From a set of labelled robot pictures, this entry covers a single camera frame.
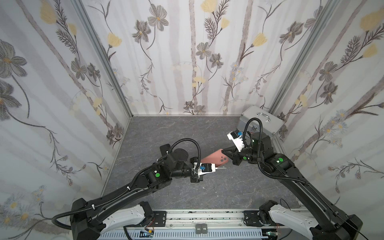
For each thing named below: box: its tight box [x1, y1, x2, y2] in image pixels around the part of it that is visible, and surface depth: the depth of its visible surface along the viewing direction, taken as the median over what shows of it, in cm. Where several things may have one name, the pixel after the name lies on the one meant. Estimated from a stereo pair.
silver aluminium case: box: [237, 105, 285, 137], surface depth 100 cm
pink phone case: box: [200, 149, 229, 168], surface depth 72 cm
